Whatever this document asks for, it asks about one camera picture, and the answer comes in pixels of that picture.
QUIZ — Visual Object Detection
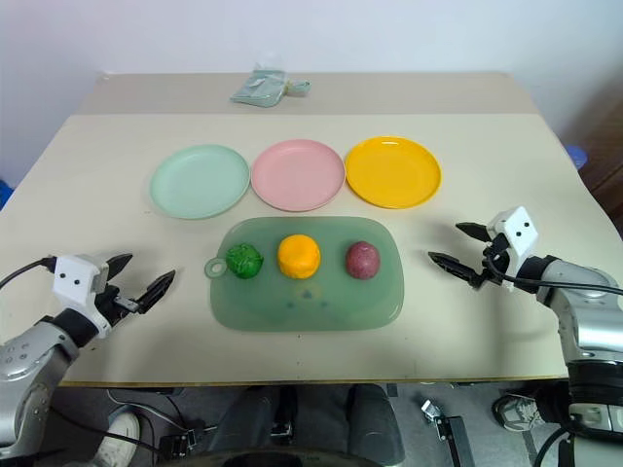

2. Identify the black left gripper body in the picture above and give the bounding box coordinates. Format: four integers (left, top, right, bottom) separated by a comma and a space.
94, 283, 140, 330

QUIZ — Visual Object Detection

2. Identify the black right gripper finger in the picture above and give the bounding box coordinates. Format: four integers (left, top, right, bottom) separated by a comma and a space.
455, 222, 493, 242
427, 250, 478, 288

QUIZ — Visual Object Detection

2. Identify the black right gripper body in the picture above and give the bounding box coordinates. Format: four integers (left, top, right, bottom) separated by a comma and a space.
469, 233, 513, 291

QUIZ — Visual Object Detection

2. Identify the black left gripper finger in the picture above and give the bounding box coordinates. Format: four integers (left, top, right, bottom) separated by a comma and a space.
107, 253, 134, 282
134, 269, 177, 315

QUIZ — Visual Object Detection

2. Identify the purple toy fruit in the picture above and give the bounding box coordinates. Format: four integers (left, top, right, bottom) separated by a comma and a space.
345, 242, 381, 281

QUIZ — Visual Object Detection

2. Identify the yellow plate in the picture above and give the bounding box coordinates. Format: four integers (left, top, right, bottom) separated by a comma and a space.
345, 135, 443, 210

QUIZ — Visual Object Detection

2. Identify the light green plate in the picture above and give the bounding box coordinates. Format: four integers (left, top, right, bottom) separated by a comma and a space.
149, 143, 251, 220

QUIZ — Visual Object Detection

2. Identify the orange toy fruit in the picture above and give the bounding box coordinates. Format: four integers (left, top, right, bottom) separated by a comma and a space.
276, 233, 321, 280

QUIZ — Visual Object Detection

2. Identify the pink plate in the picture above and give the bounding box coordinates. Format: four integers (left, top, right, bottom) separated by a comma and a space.
250, 138, 347, 213

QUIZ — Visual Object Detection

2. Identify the green leafy toy vegetable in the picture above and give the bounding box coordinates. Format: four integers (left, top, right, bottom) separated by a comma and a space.
225, 242, 265, 280

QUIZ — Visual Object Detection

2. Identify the blue plastic container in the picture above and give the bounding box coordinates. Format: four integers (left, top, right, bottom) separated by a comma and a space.
566, 143, 590, 170

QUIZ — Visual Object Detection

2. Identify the white sneaker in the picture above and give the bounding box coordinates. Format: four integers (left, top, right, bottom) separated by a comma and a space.
92, 409, 141, 467

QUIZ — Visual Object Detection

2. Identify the translucent green cutting board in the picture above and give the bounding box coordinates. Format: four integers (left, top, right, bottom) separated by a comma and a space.
203, 215, 406, 333

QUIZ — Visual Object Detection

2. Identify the grey sneaker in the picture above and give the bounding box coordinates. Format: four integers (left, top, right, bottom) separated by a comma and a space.
493, 393, 548, 433

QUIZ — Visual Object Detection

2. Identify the folded pale green cloth bundle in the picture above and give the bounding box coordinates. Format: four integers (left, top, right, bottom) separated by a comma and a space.
229, 66, 312, 108

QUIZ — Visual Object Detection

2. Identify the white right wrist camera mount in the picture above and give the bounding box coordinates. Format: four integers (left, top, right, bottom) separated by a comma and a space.
487, 205, 538, 264

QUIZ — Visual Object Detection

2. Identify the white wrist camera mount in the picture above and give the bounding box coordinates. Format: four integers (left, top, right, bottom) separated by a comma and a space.
52, 254, 111, 341
487, 205, 538, 264

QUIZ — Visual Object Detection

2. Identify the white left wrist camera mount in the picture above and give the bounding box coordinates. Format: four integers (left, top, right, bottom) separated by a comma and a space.
52, 254, 111, 341

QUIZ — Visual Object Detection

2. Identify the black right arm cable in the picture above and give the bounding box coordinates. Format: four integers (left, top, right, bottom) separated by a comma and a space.
482, 242, 623, 296

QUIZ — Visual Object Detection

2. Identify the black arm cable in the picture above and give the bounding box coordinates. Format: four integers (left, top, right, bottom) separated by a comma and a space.
482, 242, 623, 296
0, 257, 55, 291

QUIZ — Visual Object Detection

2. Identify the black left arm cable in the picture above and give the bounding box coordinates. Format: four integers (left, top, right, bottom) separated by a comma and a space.
0, 257, 55, 291

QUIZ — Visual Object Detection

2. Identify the black metal bracket stand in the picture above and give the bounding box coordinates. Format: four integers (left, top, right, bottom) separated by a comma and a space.
420, 398, 476, 467

